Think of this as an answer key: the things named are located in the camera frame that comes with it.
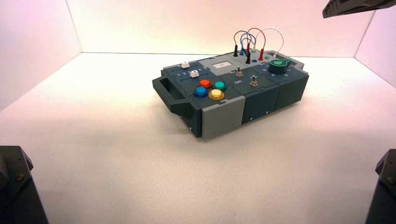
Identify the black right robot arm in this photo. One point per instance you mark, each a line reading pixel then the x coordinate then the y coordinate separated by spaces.
pixel 385 194

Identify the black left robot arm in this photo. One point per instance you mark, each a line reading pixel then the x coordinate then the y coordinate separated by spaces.
pixel 15 191

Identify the blue round push button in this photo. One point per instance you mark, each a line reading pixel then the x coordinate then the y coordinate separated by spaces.
pixel 200 91

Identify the yellow round push button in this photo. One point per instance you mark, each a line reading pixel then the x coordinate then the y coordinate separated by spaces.
pixel 216 94

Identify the orange round push button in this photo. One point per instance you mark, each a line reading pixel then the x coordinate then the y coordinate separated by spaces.
pixel 204 83

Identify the teal round push button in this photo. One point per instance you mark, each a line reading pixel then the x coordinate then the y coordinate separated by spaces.
pixel 219 85

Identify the white slider knob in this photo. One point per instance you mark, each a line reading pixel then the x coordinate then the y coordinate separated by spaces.
pixel 194 74
pixel 185 65

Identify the white label plate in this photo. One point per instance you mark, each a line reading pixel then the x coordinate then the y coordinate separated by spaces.
pixel 222 65

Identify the dark teal control box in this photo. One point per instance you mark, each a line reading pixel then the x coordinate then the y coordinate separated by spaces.
pixel 260 99

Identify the green rotary knob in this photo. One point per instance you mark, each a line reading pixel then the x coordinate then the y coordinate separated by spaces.
pixel 277 67

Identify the black overhead fixture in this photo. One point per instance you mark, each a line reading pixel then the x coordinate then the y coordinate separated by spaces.
pixel 352 7

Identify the metal toggle switch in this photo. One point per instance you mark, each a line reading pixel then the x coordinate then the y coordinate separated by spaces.
pixel 239 73
pixel 254 82

